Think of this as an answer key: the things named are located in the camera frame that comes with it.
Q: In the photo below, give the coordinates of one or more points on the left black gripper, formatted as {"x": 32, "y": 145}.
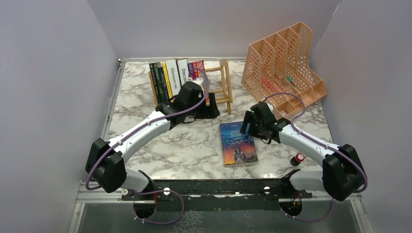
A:
{"x": 210, "y": 111}

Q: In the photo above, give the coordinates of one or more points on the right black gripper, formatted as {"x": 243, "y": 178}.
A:
{"x": 249, "y": 117}

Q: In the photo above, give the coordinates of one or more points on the blue book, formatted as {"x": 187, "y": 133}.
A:
{"x": 238, "y": 148}

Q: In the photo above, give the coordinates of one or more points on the red 13-storey treehouse book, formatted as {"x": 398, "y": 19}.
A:
{"x": 199, "y": 65}

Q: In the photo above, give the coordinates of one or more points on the purple 52-storey treehouse book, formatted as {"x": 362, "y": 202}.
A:
{"x": 192, "y": 74}

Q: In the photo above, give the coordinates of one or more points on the white furniture book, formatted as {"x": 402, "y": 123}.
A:
{"x": 183, "y": 70}

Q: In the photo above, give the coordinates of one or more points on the white afternoon tea coffee book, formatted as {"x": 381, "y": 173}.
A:
{"x": 173, "y": 75}

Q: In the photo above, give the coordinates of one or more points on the yellow book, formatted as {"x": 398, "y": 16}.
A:
{"x": 168, "y": 84}

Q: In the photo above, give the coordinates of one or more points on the floral little women book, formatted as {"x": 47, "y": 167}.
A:
{"x": 162, "y": 77}

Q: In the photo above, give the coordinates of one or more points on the black moon and sixpence book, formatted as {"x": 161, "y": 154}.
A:
{"x": 157, "y": 87}

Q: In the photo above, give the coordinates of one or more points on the green alice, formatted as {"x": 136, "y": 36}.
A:
{"x": 159, "y": 83}

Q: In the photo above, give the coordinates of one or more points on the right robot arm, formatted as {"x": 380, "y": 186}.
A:
{"x": 342, "y": 172}

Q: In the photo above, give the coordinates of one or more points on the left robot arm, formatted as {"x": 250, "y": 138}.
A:
{"x": 106, "y": 161}

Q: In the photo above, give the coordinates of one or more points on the wooden book rack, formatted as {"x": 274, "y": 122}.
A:
{"x": 223, "y": 91}

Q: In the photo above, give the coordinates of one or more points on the red item in organizer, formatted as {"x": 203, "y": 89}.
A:
{"x": 267, "y": 87}

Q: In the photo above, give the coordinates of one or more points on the red black small bottle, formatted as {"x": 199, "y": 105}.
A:
{"x": 297, "y": 159}

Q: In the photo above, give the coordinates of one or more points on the green marker in organizer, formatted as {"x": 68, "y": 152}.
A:
{"x": 290, "y": 81}

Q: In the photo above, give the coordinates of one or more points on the orange plastic file organizer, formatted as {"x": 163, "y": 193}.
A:
{"x": 284, "y": 53}

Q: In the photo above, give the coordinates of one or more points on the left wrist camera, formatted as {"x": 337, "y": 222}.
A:
{"x": 200, "y": 81}

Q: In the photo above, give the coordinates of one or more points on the black front rail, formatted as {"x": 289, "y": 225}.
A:
{"x": 218, "y": 195}

